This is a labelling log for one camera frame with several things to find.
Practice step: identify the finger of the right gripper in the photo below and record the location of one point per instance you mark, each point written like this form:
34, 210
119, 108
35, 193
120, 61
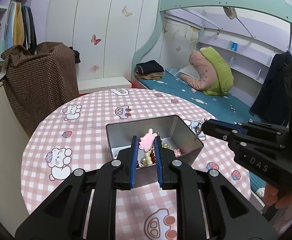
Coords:
220, 129

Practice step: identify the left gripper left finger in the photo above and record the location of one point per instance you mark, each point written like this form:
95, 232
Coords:
133, 161

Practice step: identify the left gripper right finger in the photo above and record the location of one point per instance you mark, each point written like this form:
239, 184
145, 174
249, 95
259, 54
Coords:
158, 158

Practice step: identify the silver pearl jewelry piece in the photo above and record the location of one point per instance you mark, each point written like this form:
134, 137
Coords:
197, 127

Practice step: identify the right hand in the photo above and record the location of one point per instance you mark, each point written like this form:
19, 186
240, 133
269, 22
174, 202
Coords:
273, 197

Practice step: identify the grey metal tin box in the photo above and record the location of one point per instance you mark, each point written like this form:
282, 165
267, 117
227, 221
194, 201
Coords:
175, 134

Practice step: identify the dark hanging garment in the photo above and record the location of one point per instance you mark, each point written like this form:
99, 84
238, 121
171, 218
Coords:
271, 104

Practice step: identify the pink and green rolled quilt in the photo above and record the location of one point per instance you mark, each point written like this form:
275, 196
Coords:
216, 76

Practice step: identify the pink checkered tablecloth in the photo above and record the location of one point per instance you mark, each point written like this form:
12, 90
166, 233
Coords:
74, 136

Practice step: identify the teal bed sheet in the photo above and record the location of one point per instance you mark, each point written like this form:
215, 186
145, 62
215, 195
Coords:
215, 154

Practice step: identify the white pillow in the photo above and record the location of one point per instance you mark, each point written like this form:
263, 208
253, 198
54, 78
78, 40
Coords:
191, 71

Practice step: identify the folded dark clothes pile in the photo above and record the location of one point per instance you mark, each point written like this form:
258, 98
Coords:
150, 70

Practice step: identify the white cabinet with drawers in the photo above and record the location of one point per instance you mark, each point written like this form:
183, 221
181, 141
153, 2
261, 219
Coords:
13, 140

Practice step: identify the hanging clothes in wardrobe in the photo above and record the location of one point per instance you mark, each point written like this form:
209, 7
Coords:
20, 28

